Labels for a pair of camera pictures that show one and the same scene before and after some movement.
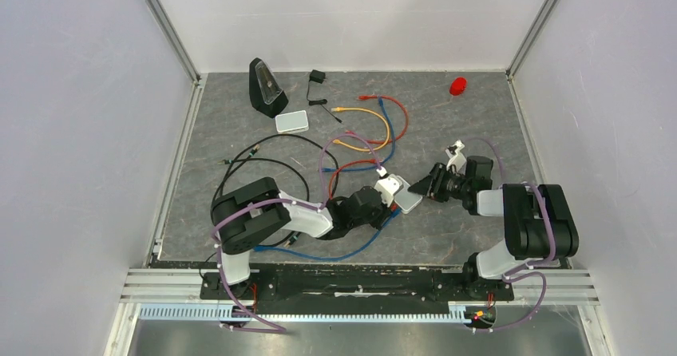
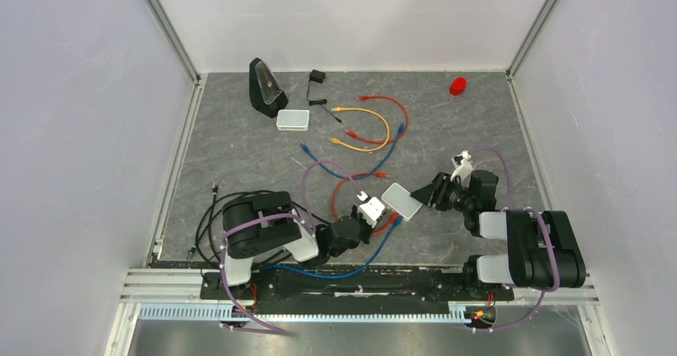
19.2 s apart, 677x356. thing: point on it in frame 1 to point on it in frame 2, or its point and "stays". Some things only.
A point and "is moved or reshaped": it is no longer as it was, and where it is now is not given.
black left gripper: [385, 214] to [356, 215]
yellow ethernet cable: [337, 141] stays
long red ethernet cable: [372, 160] is moved or reshaped
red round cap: [458, 86] stays
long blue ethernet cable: [331, 259] is moved or reshaped
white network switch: [290, 122] stays
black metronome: [267, 93] stays
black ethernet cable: [251, 147] to [211, 214]
